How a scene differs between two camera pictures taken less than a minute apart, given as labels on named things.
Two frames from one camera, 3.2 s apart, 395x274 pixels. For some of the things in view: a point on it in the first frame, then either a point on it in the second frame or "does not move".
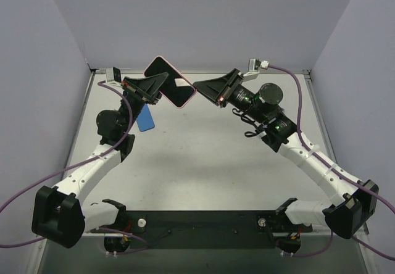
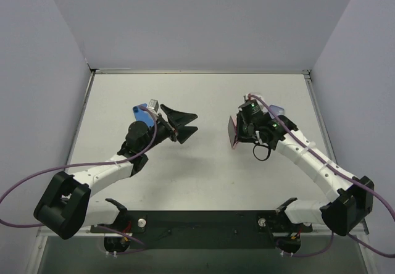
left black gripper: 134,90 -> 170,128
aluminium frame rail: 324,125 does not move
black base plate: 205,230 does not move
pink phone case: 176,89 -> 232,133
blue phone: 145,120 does not move
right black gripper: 228,86 -> 233,132
